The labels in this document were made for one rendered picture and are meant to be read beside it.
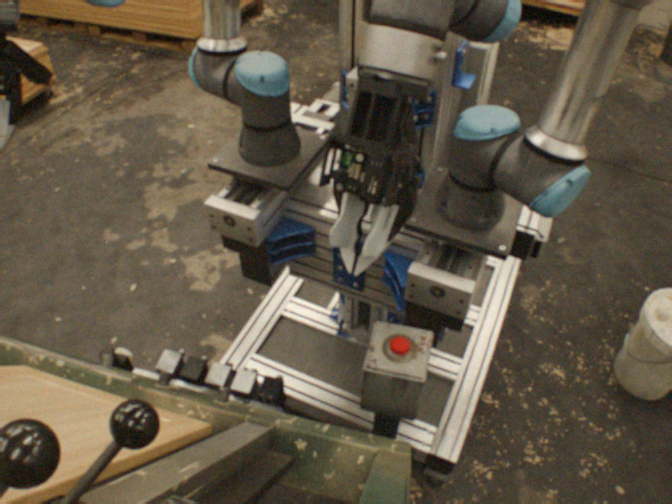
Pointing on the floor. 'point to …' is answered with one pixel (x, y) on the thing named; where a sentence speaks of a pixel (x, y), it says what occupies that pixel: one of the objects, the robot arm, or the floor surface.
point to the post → (385, 426)
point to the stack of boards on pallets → (129, 20)
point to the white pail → (648, 350)
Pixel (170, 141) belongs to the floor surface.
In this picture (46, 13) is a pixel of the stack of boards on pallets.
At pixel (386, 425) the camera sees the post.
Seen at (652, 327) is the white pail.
